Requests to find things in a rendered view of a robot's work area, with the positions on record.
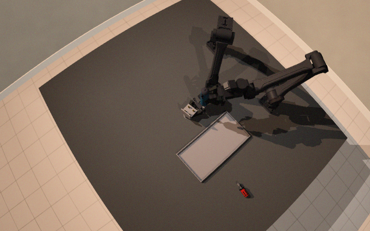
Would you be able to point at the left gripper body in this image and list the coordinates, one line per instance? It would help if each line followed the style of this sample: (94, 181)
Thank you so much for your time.
(220, 93)

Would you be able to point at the red-handled nut driver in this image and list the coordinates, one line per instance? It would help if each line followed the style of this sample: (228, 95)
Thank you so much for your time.
(243, 191)

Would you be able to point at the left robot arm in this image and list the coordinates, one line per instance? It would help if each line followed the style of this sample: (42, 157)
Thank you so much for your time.
(296, 75)

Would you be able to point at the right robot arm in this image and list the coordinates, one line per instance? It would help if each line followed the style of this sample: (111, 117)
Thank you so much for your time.
(222, 36)

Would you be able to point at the blue nut driver barrel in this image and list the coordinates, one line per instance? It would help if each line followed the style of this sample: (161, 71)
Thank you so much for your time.
(204, 96)

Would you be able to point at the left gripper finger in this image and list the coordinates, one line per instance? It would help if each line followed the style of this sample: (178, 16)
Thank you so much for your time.
(215, 101)
(213, 90)

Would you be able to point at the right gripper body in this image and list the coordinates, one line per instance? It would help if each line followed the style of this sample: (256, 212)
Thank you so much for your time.
(198, 105)

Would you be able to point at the beige rectangular tray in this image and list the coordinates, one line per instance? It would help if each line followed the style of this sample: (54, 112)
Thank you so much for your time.
(213, 146)

